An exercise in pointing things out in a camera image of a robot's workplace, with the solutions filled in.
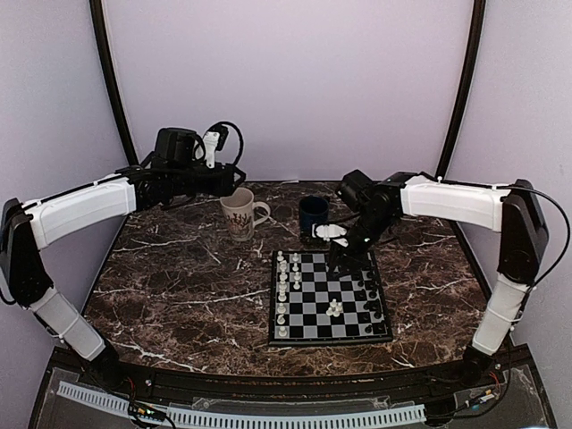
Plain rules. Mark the black silver chess board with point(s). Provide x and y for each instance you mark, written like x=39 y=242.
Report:
x=324 y=309

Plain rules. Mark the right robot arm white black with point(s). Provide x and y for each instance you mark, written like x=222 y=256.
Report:
x=512 y=210

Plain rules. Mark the left black frame post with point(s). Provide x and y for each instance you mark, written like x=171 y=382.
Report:
x=104 y=51

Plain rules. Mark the dark blue mug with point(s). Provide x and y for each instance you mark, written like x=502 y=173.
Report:
x=312 y=210

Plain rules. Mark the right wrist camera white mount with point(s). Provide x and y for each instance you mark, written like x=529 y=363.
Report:
x=330 y=232

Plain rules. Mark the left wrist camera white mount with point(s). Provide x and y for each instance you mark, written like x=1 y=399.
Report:
x=214 y=141

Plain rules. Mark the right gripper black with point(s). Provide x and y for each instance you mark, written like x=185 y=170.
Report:
x=335 y=258

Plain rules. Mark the cream floral mug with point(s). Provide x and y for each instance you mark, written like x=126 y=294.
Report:
x=243 y=214

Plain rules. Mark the right black frame post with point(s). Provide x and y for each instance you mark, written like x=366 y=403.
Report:
x=464 y=86

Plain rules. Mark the white king chess piece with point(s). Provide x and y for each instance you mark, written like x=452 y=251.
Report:
x=282 y=292

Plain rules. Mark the white perforated cable duct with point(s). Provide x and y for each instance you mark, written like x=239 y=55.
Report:
x=235 y=414

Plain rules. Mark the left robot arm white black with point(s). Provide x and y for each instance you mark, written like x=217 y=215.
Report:
x=181 y=166

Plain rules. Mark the black front rail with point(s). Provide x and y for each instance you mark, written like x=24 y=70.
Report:
x=418 y=371

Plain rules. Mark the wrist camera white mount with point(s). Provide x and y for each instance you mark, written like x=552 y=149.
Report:
x=330 y=232
x=214 y=141

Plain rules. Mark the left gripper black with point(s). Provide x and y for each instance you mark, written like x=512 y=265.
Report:
x=223 y=184

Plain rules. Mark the black frame post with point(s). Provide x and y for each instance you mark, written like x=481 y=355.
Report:
x=104 y=51
x=464 y=86

